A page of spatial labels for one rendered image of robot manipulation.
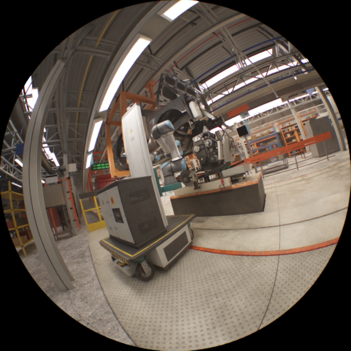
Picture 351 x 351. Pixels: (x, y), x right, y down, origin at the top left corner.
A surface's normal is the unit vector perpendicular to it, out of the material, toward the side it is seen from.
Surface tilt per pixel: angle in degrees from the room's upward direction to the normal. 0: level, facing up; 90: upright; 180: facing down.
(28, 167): 90
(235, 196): 90
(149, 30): 180
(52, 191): 90
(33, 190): 90
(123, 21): 180
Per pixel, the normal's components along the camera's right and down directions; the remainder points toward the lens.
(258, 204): -0.69, 0.14
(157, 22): 0.26, 0.96
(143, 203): 0.78, -0.25
